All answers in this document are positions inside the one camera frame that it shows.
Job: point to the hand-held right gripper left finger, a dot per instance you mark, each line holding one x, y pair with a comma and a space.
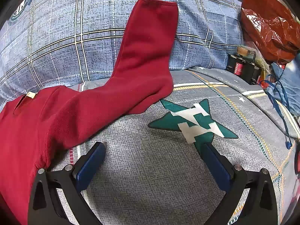
91, 164

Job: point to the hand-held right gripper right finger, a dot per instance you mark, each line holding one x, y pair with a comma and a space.
215, 166

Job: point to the red small top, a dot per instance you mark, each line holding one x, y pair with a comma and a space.
70, 112

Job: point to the grey star print bedsheet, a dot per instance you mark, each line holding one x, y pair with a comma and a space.
145, 180

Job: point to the small red object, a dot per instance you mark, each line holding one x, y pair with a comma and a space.
297, 163

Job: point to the black box with red label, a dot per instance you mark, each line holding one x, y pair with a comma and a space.
239, 68

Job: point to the blue denim cloth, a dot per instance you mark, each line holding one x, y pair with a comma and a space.
290, 86

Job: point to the yellowish cardboard packet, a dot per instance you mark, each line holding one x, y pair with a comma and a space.
246, 52

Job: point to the blue plaid pillow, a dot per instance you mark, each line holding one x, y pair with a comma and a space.
58, 39

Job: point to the red plastic bag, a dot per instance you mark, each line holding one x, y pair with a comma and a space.
264, 23

